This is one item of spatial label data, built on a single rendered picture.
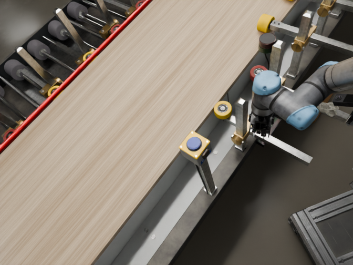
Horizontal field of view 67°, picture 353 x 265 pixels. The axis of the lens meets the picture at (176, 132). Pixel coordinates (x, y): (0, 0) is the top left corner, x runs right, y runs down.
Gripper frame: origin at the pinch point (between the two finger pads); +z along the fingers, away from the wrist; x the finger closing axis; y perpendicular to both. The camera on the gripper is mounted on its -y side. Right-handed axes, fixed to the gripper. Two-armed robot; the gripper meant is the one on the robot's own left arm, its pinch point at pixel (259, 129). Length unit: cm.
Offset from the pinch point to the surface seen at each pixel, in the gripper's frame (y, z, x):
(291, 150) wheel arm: 2.6, 9.5, 13.6
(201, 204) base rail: 29.6, 25.1, -20.4
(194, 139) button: 20.7, -28.0, -17.7
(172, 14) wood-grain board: -70, 5, -58
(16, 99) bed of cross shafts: -10, 24, -157
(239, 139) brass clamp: 1.3, 8.8, -7.9
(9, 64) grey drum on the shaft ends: -28, 10, -161
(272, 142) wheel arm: 0.4, 9.5, 5.8
